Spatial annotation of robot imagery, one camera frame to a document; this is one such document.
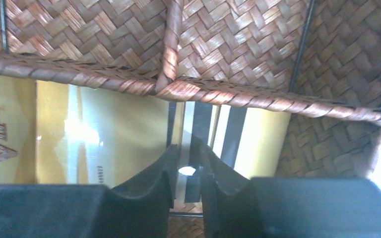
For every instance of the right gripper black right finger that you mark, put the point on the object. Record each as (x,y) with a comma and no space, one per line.
(285,207)

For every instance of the yellow VIP card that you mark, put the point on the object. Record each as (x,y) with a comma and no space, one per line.
(57,133)

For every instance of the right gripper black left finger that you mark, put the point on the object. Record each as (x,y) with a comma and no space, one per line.
(137,208)

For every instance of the brown woven basket card holder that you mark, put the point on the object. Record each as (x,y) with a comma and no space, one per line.
(317,60)

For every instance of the black striped yellow card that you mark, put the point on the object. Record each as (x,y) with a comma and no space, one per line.
(248,140)

